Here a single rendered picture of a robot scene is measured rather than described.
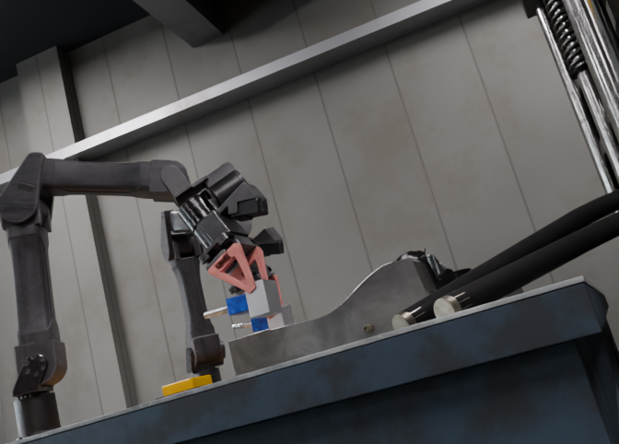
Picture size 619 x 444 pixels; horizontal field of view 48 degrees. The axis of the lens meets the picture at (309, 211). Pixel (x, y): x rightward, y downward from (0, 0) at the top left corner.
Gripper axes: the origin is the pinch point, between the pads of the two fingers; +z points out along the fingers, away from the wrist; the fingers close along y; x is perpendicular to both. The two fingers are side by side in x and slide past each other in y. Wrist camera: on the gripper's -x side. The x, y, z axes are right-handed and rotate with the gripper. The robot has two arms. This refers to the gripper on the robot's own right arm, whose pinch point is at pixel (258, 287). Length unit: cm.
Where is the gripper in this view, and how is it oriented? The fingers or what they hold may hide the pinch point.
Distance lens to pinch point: 113.8
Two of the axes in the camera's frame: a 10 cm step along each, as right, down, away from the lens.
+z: 6.2, 6.9, -3.7
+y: 3.9, 1.4, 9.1
